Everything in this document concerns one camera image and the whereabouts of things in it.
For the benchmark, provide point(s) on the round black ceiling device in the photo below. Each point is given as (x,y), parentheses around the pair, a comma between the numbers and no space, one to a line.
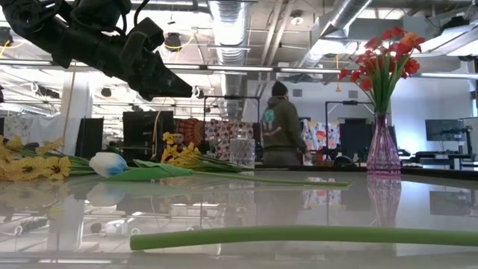
(173,42)

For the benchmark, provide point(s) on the person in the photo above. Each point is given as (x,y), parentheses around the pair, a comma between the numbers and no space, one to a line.
(282,127)
(179,139)

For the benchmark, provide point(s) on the clear glass vase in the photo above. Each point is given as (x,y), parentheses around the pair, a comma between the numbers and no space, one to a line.
(242,153)

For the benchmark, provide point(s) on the dotted floral cloth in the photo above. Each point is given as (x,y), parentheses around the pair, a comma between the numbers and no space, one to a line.
(220,134)

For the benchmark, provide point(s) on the black partition panel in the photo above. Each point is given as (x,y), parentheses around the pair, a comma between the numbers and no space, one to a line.
(89,138)

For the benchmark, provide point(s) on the wide black panel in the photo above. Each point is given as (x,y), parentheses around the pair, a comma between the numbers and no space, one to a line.
(145,130)

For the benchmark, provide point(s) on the long overhead light bar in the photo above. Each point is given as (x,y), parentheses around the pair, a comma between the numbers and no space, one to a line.
(239,68)

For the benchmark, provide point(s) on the black aluminium table frame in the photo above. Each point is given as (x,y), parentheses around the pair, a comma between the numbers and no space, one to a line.
(429,172)

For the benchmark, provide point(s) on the white floral cloth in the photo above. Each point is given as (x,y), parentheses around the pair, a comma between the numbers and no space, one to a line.
(321,138)

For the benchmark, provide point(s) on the white curtain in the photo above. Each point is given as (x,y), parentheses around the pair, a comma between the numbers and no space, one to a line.
(37,127)

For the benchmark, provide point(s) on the black metal frame stand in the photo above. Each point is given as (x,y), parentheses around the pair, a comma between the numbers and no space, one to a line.
(231,97)
(351,102)

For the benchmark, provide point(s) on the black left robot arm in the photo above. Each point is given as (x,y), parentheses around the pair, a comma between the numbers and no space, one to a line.
(30,22)

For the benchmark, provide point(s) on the red orange patterned cloth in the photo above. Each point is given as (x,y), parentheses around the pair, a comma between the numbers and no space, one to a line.
(190,130)

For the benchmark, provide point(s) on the green stem foreground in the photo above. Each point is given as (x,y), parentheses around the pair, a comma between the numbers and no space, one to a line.
(298,235)

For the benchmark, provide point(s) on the black monitor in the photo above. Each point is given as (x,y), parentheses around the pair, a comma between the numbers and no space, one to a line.
(444,130)

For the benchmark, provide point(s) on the yellow artificial flower bunch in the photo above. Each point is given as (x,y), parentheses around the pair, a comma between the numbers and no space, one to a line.
(30,168)
(183,155)

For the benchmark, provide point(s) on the purple glass vase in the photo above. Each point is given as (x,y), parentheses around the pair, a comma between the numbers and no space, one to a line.
(383,153)

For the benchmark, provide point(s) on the white blue artificial tulip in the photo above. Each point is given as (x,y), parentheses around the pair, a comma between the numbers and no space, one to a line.
(106,164)

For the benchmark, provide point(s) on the smooth silver ventilation duct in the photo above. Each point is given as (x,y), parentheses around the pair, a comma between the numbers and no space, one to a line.
(336,18)

